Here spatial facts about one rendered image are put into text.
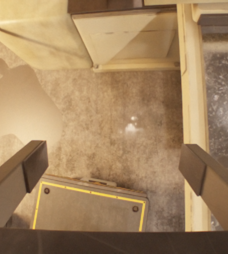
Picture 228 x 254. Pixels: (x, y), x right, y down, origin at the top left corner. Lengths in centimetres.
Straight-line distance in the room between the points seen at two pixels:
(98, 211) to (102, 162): 42
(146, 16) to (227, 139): 71
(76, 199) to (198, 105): 85
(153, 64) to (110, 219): 115
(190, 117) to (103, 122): 84
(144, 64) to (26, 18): 86
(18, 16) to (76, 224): 123
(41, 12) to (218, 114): 100
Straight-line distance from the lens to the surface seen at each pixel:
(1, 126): 181
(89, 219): 117
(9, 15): 127
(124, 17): 106
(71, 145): 147
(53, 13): 113
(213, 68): 77
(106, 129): 141
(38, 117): 162
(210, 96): 73
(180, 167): 17
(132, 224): 115
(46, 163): 17
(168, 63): 152
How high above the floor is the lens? 138
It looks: 81 degrees down
